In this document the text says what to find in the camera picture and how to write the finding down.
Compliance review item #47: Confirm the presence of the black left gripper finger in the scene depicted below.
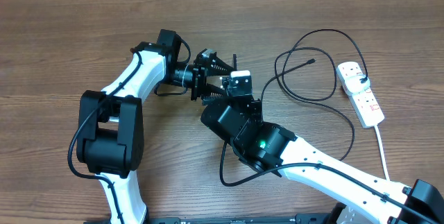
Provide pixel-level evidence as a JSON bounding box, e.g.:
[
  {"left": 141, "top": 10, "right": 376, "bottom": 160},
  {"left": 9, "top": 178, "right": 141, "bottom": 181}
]
[
  {"left": 200, "top": 84, "right": 227, "bottom": 105},
  {"left": 206, "top": 52, "right": 236, "bottom": 76}
]

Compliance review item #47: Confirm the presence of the blue Galaxy smartphone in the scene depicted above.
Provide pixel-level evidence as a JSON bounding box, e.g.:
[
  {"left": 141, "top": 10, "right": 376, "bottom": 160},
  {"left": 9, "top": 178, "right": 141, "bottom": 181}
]
[{"left": 232, "top": 53, "right": 238, "bottom": 71}]

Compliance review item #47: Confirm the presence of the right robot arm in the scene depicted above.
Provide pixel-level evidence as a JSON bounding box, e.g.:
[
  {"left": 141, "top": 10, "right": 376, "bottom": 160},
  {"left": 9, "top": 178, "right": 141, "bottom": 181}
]
[{"left": 200, "top": 96, "right": 443, "bottom": 223}]

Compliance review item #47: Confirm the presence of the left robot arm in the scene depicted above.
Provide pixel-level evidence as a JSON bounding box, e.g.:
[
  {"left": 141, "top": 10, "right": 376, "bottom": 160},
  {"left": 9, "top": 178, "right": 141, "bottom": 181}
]
[{"left": 67, "top": 29, "right": 237, "bottom": 223}]

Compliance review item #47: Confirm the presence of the white charger plug adapter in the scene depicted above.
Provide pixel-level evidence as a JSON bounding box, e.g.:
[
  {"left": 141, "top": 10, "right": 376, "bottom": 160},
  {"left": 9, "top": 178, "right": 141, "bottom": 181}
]
[{"left": 344, "top": 74, "right": 370, "bottom": 96}]

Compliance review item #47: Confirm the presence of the white power strip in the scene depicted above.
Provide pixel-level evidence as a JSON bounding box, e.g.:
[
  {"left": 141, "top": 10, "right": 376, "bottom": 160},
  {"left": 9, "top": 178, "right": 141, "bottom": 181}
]
[{"left": 336, "top": 62, "right": 384, "bottom": 128}]

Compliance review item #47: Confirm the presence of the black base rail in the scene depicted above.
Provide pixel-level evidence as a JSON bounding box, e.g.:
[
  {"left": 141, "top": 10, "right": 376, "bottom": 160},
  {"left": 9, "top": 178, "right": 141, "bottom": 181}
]
[{"left": 83, "top": 212, "right": 348, "bottom": 224}]

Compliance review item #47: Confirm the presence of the white power strip cord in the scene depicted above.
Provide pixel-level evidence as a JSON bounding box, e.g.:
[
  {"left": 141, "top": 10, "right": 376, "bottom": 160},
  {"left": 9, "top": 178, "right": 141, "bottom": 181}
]
[{"left": 373, "top": 125, "right": 391, "bottom": 182}]

